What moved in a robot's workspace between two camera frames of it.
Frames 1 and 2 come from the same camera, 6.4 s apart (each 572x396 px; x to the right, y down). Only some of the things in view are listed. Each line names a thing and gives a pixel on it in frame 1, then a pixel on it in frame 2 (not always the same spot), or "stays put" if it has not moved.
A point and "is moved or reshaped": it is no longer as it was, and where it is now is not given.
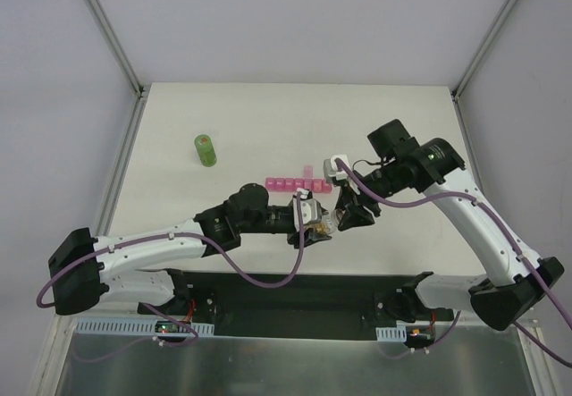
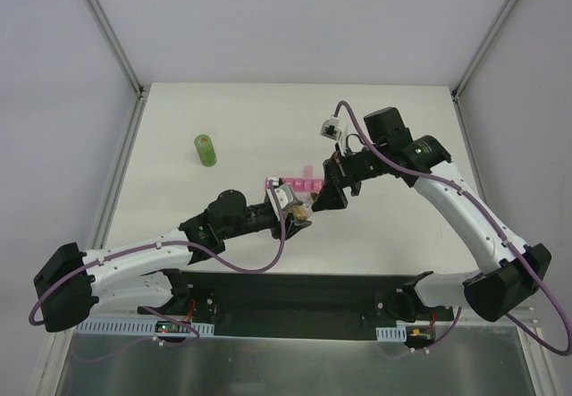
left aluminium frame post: x=107 y=30 stays put
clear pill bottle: x=328 y=224 is moved or reshaped
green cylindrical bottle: x=206 y=150 stays put
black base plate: x=290 y=306 stays put
